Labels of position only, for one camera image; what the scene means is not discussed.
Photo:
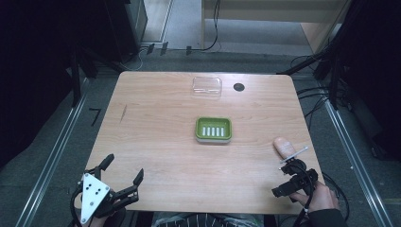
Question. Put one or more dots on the beige wooden desk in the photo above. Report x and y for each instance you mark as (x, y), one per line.
(271, 12)

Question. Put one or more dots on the beige rounded object with stick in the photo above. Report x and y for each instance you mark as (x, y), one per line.
(283, 146)

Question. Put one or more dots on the black cabinet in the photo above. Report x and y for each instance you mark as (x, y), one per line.
(126, 28)

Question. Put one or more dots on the green soap dish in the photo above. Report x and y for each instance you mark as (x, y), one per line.
(213, 130)

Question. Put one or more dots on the clear plastic lid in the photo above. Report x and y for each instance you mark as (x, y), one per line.
(207, 86)

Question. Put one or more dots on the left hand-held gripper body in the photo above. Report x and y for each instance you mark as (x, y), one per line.
(93, 195)

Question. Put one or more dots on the black metal stand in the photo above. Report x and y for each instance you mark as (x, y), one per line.
(327, 67)
(78, 74)

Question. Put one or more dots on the person's striped clothing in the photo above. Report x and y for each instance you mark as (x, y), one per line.
(205, 220)

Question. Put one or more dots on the black round table grommet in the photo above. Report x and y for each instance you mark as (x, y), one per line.
(239, 87)

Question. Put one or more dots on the person's right hand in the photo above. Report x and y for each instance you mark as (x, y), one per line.
(319, 199)

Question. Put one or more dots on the aluminium floor rail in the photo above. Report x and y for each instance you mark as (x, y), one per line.
(356, 164)
(52, 160)

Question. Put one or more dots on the person's left hand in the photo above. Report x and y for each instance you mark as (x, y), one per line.
(94, 222)

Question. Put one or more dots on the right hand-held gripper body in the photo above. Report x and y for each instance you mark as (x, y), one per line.
(295, 180)

